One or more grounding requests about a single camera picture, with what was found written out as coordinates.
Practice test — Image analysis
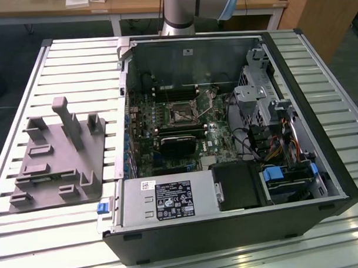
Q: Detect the CPU socket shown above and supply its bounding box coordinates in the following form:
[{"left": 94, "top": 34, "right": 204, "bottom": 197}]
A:
[{"left": 163, "top": 100, "right": 202, "bottom": 126}]

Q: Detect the black installed RAM stick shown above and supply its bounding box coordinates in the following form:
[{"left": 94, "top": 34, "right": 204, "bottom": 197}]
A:
[{"left": 158, "top": 123, "right": 207, "bottom": 138}]

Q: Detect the black graphics card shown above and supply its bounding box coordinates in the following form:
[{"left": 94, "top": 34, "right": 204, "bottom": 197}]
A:
[{"left": 158, "top": 135, "right": 198, "bottom": 159}]

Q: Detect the green motherboard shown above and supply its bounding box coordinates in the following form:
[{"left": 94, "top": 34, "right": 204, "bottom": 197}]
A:
[{"left": 126, "top": 87, "right": 243, "bottom": 179}]

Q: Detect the small silver chipset heatsink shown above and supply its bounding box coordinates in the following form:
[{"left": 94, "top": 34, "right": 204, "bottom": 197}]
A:
[{"left": 201, "top": 156, "right": 217, "bottom": 170}]

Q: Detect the metal socket cover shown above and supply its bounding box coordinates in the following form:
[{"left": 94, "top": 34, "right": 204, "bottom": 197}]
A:
[{"left": 194, "top": 87, "right": 220, "bottom": 118}]

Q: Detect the white barcode sticker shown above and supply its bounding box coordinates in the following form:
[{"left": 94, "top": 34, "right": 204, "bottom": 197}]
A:
[{"left": 138, "top": 179, "right": 156, "bottom": 191}]

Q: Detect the black power supply label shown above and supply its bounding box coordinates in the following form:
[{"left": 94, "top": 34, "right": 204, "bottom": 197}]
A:
[{"left": 155, "top": 179, "right": 196, "bottom": 220}]

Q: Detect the black plastic shroud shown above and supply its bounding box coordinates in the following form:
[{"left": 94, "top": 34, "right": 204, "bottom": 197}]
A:
[{"left": 210, "top": 162, "right": 269, "bottom": 213}]

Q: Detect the silver metal drive cage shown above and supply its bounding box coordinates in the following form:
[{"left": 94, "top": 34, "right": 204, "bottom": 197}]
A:
[{"left": 233, "top": 46, "right": 300, "bottom": 133}]

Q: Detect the silver power supply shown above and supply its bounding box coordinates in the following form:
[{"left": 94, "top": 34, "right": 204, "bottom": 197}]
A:
[{"left": 118, "top": 169, "right": 223, "bottom": 229}]

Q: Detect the blue disk carrier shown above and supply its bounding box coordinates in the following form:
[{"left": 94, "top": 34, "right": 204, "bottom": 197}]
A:
[{"left": 260, "top": 162, "right": 321, "bottom": 204}]

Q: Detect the blue case latch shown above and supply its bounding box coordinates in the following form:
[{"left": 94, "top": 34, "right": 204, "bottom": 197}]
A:
[{"left": 97, "top": 202, "right": 111, "bottom": 216}]

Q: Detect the black open PC case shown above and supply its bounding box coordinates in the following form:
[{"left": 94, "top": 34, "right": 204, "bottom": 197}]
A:
[{"left": 90, "top": 26, "right": 358, "bottom": 268}]

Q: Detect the grey plastic parts rack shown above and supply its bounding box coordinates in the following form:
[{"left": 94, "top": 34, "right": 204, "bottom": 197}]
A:
[{"left": 4, "top": 95, "right": 109, "bottom": 216}]

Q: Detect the green RAM stick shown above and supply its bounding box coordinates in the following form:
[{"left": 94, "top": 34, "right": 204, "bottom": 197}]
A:
[{"left": 29, "top": 172, "right": 79, "bottom": 184}]

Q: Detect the white paper box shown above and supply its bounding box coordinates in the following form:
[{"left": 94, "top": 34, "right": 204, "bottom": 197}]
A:
[{"left": 64, "top": 0, "right": 91, "bottom": 10}]

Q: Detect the wooden desk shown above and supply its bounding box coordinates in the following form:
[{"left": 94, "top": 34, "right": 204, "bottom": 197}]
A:
[{"left": 0, "top": 0, "right": 290, "bottom": 41}]

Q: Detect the wooden cabinet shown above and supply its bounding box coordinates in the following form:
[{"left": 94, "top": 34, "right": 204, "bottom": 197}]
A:
[{"left": 294, "top": 0, "right": 358, "bottom": 65}]

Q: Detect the black power wire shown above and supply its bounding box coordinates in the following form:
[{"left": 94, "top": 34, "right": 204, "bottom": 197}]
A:
[{"left": 226, "top": 91, "right": 259, "bottom": 163}]

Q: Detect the yellow and red wire bundle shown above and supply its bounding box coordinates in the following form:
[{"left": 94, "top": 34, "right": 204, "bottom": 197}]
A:
[{"left": 267, "top": 134, "right": 303, "bottom": 165}]

